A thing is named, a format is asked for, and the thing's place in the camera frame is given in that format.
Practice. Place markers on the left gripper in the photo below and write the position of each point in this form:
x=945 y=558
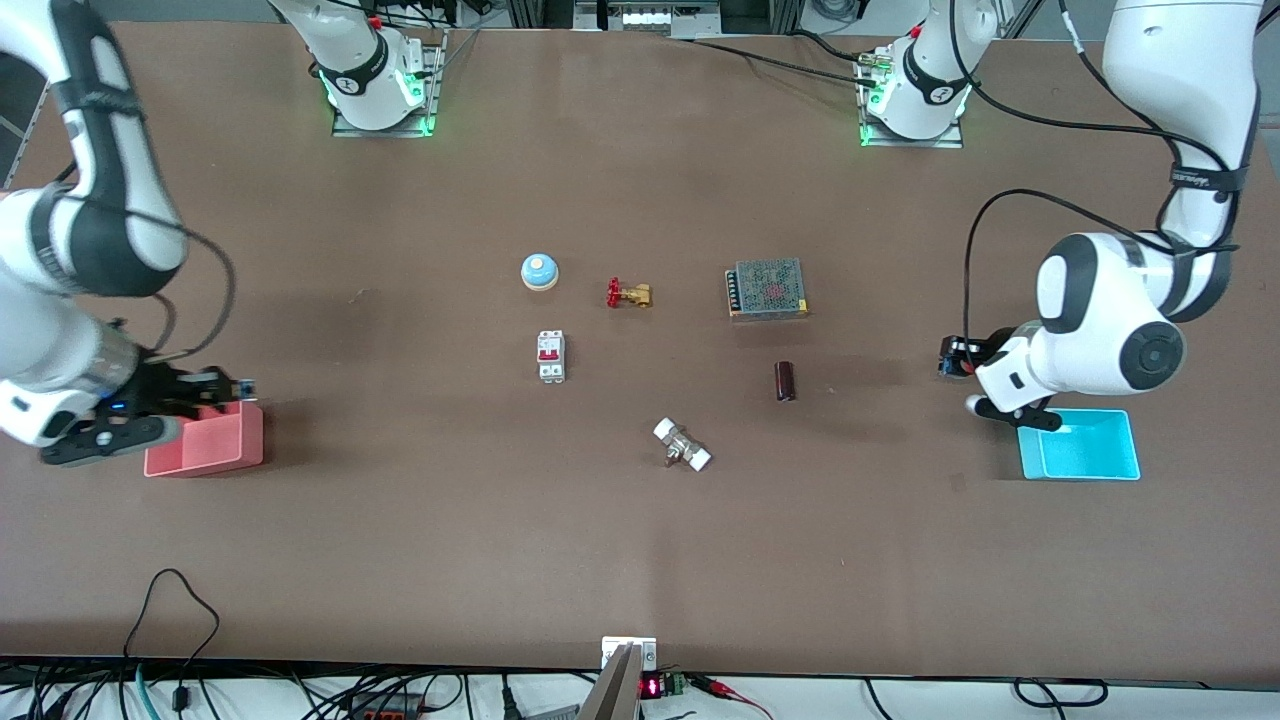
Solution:
x=982 y=349

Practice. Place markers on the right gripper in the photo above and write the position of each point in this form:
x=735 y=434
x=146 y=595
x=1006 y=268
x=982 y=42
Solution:
x=160 y=388

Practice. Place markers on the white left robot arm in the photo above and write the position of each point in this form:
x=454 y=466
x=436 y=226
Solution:
x=1110 y=320

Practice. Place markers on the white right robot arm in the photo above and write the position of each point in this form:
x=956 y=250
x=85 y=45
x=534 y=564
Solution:
x=110 y=240

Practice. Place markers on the pink plastic bin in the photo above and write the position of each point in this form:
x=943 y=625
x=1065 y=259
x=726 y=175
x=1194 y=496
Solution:
x=210 y=445

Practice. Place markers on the cyan plastic bin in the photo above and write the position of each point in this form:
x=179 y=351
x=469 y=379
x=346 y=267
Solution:
x=1090 y=450

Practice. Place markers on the dark brown cylindrical capacitor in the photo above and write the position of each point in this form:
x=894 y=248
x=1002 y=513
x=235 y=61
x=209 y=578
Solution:
x=785 y=382

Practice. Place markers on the perforated metal power supply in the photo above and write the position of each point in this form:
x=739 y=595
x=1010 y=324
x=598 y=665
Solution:
x=770 y=288

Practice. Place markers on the metal valve with white caps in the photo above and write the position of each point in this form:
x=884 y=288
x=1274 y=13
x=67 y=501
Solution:
x=682 y=445

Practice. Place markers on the blue desk bell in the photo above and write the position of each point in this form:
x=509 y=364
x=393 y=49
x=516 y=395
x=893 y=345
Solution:
x=539 y=272

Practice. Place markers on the red digit display module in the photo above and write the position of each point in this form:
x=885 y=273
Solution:
x=652 y=687

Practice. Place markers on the white control box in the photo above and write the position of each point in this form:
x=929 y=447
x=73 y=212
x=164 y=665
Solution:
x=645 y=18

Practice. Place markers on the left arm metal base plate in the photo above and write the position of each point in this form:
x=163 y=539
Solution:
x=950 y=138

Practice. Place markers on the white circuit breaker red switch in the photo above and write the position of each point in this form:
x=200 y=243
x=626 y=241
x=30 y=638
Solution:
x=551 y=356

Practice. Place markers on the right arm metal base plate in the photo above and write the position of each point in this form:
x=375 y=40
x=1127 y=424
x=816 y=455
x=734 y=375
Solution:
x=432 y=100

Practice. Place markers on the white mount bracket plate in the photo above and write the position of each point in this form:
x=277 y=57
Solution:
x=612 y=645

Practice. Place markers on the grey metal camera mount bar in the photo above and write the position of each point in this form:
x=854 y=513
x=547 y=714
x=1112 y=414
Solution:
x=612 y=695

